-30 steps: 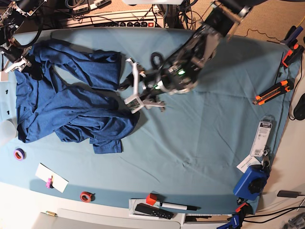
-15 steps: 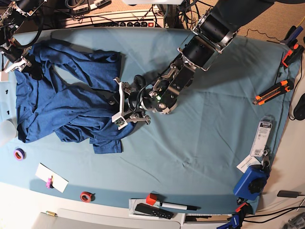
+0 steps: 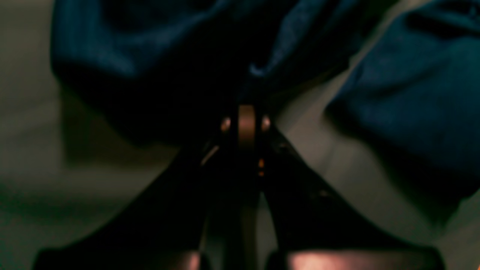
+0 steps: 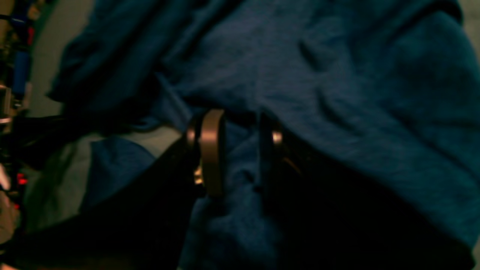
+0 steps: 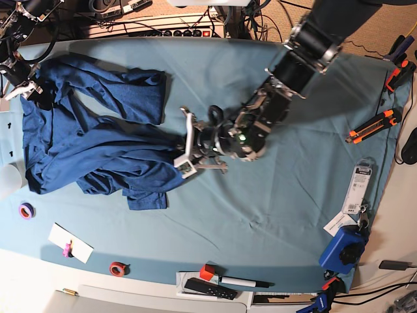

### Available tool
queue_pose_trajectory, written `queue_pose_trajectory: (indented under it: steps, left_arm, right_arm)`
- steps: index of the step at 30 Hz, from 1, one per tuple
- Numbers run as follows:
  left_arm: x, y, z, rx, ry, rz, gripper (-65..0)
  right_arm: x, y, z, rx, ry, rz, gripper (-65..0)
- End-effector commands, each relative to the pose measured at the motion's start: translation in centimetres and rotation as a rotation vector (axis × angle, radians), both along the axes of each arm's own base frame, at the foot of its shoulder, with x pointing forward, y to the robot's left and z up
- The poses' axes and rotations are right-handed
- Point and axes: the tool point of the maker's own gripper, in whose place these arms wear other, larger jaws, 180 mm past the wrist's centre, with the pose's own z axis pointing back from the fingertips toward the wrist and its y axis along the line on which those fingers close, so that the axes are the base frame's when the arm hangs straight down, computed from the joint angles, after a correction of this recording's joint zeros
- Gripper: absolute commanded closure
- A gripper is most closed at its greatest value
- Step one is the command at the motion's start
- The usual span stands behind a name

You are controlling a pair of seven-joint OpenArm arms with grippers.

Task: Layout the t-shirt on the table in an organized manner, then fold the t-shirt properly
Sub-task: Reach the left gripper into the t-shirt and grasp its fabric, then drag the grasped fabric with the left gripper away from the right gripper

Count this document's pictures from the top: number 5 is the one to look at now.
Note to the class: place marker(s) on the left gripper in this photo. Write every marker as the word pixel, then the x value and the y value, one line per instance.
pixel 202 144

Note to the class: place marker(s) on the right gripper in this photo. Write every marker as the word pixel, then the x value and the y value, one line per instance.
pixel 22 77

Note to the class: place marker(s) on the blue t-shirt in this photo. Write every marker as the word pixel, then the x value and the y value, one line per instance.
pixel 102 133

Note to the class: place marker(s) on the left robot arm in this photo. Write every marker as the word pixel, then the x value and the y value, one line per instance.
pixel 313 45

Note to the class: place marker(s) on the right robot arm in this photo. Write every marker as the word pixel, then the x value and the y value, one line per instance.
pixel 16 28

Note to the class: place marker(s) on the translucent plastic cup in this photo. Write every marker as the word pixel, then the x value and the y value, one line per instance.
pixel 10 180

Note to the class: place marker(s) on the light blue table cloth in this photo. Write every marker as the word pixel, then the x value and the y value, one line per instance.
pixel 262 220

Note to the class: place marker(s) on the red cube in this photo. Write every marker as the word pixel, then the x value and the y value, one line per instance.
pixel 207 272

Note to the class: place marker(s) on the purple tape roll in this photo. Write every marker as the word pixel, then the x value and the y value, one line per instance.
pixel 26 211

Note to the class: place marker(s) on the black remote control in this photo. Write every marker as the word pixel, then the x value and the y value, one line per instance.
pixel 208 288

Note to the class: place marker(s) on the white black marker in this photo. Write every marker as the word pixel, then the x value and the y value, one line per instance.
pixel 243 282

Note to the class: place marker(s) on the white paper card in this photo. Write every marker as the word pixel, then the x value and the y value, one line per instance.
pixel 339 221

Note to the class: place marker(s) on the red tape roll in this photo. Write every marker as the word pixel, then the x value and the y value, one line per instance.
pixel 118 269

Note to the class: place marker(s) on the blister pack with tool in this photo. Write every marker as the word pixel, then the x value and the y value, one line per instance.
pixel 360 179

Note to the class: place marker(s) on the white card with pink clip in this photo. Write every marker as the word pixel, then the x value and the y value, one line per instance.
pixel 71 245

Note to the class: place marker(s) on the blue box with black knob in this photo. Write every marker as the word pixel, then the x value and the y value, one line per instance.
pixel 344 250

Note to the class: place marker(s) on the orange black utility knife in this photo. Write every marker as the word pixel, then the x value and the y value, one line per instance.
pixel 376 124

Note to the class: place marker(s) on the orange clamp bottom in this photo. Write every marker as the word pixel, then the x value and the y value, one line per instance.
pixel 330 282

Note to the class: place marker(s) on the blue clamp bottom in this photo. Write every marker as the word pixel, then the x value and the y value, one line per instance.
pixel 320 305

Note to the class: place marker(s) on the black computer mouse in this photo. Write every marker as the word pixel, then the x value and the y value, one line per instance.
pixel 409 150

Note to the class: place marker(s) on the orange black clamp right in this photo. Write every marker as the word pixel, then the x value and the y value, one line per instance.
pixel 400 75

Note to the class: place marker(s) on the blue black clamp top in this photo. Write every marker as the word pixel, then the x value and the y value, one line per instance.
pixel 399 47

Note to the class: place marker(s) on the black small device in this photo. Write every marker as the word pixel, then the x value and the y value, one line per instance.
pixel 393 265

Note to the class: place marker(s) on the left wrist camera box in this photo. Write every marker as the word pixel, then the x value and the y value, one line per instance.
pixel 185 167

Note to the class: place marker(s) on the power strip with red switch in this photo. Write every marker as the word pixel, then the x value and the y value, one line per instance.
pixel 196 25

